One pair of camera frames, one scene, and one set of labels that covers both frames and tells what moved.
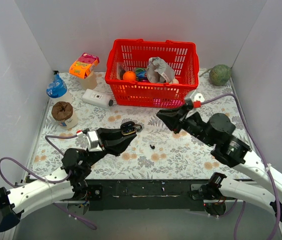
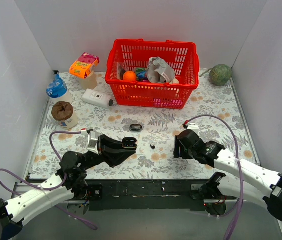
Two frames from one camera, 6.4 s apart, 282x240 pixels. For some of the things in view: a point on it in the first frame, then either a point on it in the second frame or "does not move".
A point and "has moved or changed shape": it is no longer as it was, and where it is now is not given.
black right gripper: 183,120 -> 180,144
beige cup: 90,82 does not move
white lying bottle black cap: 99,99 does not move
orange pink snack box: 83,67 does not move
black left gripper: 103,142 -> 103,149
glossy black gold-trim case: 128,128 has moved or changed shape
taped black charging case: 138,127 does not move
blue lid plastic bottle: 58,87 does not move
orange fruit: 129,75 does not move
